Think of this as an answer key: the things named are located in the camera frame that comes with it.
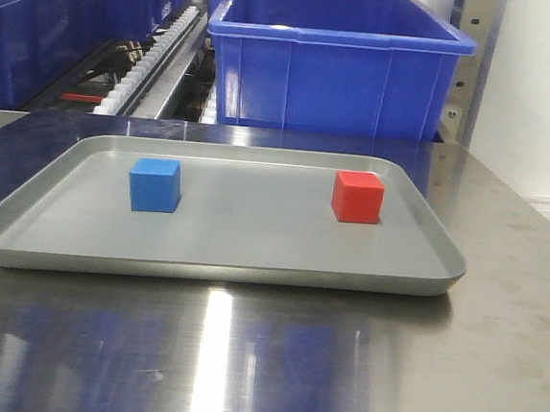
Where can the red cube block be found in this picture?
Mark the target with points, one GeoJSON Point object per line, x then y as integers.
{"type": "Point", "coordinates": [357, 197]}

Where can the blue cube block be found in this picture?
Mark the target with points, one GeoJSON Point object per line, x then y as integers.
{"type": "Point", "coordinates": [155, 185]}

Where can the silver metal tray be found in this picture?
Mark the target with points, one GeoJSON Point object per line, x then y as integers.
{"type": "Point", "coordinates": [247, 214]}

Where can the large blue plastic bin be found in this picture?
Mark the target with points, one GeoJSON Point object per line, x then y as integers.
{"type": "Point", "coordinates": [373, 68]}

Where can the left blue plastic bin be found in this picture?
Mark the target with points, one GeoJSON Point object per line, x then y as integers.
{"type": "Point", "coordinates": [40, 40]}

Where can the white roller conveyor rail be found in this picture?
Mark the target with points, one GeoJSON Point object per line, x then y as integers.
{"type": "Point", "coordinates": [130, 87]}

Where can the metal shelf upright post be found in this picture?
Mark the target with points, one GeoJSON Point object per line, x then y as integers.
{"type": "Point", "coordinates": [481, 20]}

